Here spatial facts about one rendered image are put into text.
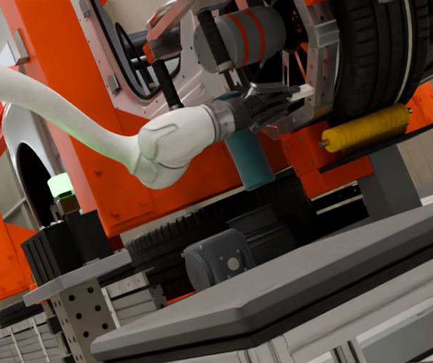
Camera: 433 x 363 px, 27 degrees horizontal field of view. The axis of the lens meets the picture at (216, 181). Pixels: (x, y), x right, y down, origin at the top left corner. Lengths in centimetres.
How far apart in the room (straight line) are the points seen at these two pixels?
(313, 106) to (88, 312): 74
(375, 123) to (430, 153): 642
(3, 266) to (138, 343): 352
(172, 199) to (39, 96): 81
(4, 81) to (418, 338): 101
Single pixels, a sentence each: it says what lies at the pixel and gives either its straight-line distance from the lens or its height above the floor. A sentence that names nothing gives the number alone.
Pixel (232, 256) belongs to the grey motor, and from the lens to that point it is 245.
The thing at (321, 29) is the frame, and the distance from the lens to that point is 216.
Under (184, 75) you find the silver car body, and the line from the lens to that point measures 308.
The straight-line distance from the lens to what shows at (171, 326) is 87.
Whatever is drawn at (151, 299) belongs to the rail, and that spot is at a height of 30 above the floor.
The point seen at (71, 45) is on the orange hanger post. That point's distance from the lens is 268.
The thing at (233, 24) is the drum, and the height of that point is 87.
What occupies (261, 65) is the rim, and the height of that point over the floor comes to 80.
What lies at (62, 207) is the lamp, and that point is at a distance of 203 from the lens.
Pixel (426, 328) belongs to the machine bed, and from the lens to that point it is 197.
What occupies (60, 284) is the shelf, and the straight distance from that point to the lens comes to 201.
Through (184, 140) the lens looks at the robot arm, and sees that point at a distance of 194.
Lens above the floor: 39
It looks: 3 degrees up
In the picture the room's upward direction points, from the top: 22 degrees counter-clockwise
